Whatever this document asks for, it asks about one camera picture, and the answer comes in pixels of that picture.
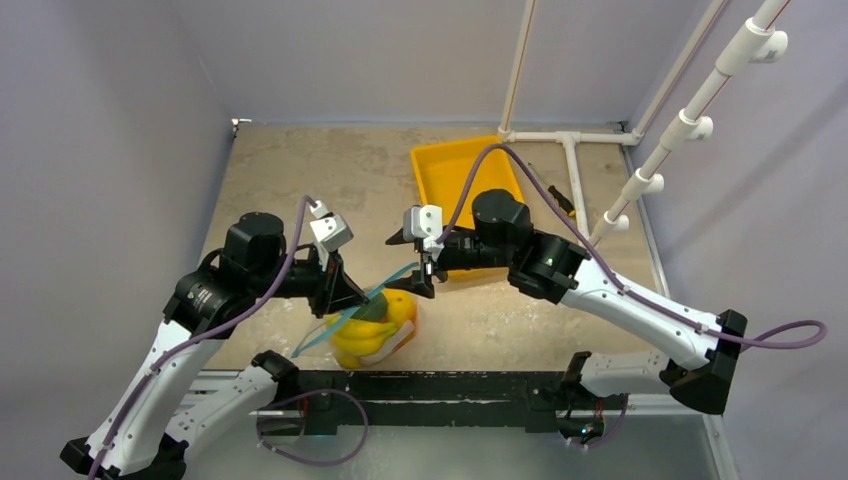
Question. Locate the black handled screwdriver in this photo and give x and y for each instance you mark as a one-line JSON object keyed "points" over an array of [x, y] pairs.
{"points": [[561, 200]]}

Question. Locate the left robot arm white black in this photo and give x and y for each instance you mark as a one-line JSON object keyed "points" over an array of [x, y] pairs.
{"points": [[148, 435]]}

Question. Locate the aluminium frame rail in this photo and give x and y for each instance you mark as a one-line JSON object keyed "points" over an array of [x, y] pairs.
{"points": [[657, 405]]}

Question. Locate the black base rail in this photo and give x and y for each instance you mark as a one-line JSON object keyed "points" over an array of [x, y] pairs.
{"points": [[532, 401]]}

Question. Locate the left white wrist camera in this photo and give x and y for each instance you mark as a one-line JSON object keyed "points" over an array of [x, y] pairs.
{"points": [[330, 231]]}

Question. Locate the clear zip top bag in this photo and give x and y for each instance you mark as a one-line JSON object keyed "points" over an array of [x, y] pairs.
{"points": [[319, 335]]}

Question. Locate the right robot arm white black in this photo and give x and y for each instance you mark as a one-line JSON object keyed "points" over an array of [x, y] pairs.
{"points": [[693, 357]]}

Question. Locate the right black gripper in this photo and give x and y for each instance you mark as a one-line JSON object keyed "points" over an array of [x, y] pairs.
{"points": [[428, 263]]}

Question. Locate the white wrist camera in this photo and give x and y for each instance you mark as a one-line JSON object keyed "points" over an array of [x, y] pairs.
{"points": [[330, 231], [423, 224]]}

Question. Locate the yellow banana bunch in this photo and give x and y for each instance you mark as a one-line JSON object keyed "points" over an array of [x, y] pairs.
{"points": [[360, 338]]}

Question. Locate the green avocado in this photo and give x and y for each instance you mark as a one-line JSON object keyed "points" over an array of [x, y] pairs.
{"points": [[375, 311]]}

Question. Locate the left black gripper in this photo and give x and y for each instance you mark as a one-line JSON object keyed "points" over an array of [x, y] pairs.
{"points": [[337, 290]]}

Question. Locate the yellow plastic tray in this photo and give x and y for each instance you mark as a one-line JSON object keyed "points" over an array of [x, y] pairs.
{"points": [[441, 171]]}

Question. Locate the white pvc pipe frame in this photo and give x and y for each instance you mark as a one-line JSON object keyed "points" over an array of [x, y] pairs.
{"points": [[756, 41]]}

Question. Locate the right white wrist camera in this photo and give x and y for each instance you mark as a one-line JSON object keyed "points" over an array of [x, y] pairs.
{"points": [[423, 224]]}

